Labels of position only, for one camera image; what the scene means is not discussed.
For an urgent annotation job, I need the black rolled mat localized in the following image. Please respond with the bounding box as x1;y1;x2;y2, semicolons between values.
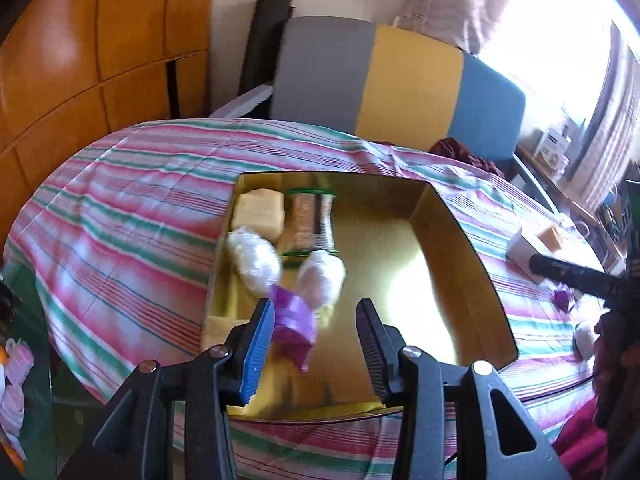
237;0;293;106

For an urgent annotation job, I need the grey yellow blue sofa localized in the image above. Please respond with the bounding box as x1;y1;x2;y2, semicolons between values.
270;16;556;211

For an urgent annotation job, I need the pink frilly object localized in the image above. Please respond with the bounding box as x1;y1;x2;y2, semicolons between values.
0;385;26;441
6;339;36;386

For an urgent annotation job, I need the maroon cloth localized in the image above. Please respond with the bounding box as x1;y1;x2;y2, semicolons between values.
430;138;506;178

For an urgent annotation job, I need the yellow cake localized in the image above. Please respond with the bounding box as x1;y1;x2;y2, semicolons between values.
202;312;238;353
234;187;286;241
535;224;568;253

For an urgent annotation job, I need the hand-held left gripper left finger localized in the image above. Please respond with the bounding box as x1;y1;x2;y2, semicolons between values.
57;298;277;480

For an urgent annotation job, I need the gold tin box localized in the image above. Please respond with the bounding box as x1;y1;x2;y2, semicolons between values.
200;171;518;423

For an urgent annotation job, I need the white foam board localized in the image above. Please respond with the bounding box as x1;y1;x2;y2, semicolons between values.
207;85;275;120

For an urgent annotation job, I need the person's right hand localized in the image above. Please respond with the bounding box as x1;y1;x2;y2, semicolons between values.
594;310;640;431

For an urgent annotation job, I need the striped tablecloth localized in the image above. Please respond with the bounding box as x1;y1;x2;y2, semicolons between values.
2;119;608;480

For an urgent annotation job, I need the small cream box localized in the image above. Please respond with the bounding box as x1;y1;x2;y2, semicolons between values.
506;227;548;271

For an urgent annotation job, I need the checked curtain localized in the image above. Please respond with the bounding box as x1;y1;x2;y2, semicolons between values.
575;25;640;211

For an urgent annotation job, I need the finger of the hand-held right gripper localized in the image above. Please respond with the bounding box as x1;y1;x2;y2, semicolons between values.
529;253;621;296

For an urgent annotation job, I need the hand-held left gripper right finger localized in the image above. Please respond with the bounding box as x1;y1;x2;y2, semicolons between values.
355;298;571;480

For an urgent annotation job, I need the patterned curtain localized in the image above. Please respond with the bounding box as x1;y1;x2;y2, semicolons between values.
392;0;516;56

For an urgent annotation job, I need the white carton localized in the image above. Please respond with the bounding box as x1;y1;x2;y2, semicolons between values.
532;130;571;166

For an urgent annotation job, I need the wooden wardrobe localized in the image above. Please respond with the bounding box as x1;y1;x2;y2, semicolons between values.
0;0;216;241

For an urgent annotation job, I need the brown cracker packet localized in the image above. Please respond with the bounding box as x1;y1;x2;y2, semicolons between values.
279;187;343;261

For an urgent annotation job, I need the wooden side desk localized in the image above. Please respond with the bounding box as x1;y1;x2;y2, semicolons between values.
515;142;640;271

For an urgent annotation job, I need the magenta clothing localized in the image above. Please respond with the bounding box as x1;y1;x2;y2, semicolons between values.
552;400;611;480

